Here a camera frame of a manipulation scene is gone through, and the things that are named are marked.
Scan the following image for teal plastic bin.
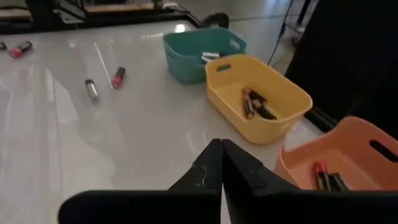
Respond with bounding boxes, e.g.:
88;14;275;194
163;27;248;85

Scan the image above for long black floor cable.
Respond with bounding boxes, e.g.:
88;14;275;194
267;0;295;67

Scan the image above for orange plastic bin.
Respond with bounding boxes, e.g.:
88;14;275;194
273;116;398;191

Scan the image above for thin white strip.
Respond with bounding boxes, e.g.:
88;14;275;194
94;42;114;91

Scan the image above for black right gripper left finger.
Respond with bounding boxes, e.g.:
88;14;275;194
58;139;223;224

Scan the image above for yellow plastic bin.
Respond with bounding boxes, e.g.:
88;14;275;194
205;54;313;146

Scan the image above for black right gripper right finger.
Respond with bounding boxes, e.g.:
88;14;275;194
221;139;398;224

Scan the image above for black coiled cable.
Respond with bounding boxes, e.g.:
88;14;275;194
203;12;230;29

